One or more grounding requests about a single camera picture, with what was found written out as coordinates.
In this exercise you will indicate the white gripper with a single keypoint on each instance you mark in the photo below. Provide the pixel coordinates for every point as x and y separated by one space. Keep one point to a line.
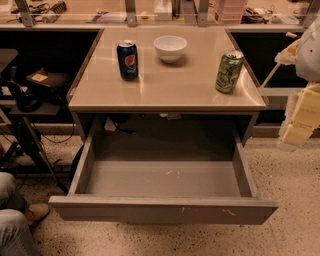
309 56

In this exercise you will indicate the green soda can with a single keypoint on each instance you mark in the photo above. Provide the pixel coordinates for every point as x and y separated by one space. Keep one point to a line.
229 71

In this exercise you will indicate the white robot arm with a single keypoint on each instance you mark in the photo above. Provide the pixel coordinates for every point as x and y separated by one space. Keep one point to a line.
307 64

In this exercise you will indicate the open grey top drawer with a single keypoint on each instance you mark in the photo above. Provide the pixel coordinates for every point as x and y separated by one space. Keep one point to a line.
157 171

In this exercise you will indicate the grey cabinet with tan top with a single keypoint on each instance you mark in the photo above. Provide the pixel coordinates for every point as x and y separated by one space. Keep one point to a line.
185 86

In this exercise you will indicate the blue Pepsi can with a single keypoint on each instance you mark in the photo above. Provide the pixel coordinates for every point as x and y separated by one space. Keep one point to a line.
127 59

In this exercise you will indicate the white stick with cork tip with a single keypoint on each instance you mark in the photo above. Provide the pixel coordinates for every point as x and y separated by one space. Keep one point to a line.
286 57

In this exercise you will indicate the pink stacked box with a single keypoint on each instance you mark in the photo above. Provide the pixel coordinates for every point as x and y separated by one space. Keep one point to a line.
229 11

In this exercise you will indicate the white ceramic bowl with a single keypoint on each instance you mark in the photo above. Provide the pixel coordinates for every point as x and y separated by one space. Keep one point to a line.
170 48

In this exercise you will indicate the black bag with note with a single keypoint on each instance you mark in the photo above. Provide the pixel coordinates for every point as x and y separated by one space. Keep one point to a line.
50 83

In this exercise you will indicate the tan shoe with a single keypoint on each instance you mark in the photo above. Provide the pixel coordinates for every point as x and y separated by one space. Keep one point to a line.
36 212

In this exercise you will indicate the black side stand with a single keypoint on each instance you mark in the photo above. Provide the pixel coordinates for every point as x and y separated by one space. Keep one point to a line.
21 126

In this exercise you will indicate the person's legs in jeans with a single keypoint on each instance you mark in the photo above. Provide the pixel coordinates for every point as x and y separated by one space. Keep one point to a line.
15 235

